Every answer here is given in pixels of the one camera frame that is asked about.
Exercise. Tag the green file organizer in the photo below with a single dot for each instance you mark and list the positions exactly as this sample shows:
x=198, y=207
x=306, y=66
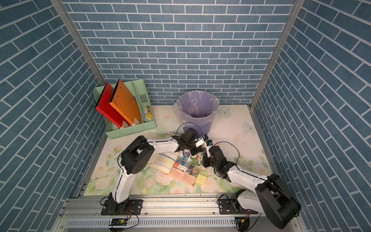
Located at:
x=139, y=91

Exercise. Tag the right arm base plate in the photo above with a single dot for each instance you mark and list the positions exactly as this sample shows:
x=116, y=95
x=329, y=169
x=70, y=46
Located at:
x=225, y=208

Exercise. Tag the red folder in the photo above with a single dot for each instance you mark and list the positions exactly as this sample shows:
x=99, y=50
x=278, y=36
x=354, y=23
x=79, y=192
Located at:
x=107, y=110

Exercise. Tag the English textbook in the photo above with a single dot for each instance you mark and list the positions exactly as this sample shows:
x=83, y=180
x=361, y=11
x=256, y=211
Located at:
x=181, y=165

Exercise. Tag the small circuit board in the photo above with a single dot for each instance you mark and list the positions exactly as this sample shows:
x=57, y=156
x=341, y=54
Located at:
x=121, y=222

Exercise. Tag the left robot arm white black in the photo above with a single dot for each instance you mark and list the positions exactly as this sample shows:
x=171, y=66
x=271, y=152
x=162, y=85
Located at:
x=137, y=155

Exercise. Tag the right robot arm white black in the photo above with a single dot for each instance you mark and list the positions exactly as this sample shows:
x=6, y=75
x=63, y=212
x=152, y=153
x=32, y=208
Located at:
x=268, y=195

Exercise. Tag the yellow glue tube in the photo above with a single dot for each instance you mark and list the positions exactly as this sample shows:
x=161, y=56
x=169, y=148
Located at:
x=149, y=112

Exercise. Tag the purple trash bin with bag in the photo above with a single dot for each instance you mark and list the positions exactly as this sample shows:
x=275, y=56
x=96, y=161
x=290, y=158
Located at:
x=196, y=109

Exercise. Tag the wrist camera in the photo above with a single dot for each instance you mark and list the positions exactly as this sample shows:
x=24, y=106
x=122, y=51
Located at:
x=208, y=145
x=202, y=141

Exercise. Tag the aluminium rail frame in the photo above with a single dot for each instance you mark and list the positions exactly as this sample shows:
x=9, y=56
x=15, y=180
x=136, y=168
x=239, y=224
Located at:
x=160, y=213

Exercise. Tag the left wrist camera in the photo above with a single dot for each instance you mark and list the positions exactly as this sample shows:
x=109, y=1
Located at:
x=202, y=141

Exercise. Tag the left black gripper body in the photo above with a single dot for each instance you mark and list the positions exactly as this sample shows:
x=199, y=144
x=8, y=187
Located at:
x=191, y=146

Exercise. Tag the yellow sticky note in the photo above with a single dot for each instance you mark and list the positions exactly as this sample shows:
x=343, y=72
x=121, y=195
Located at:
x=201, y=179

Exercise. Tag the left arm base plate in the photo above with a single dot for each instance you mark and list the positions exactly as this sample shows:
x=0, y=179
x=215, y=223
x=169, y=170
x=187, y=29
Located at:
x=127, y=207

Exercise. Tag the translucent plastic lid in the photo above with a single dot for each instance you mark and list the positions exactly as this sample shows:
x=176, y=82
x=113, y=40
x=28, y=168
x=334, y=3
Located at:
x=166, y=124

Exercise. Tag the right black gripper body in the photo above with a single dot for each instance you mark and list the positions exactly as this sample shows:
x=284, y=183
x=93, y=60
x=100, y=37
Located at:
x=208, y=161

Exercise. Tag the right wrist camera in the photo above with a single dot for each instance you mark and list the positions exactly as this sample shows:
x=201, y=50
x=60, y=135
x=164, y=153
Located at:
x=208, y=145

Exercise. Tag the orange folder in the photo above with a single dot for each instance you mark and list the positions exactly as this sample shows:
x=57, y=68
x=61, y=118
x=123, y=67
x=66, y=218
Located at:
x=125, y=103

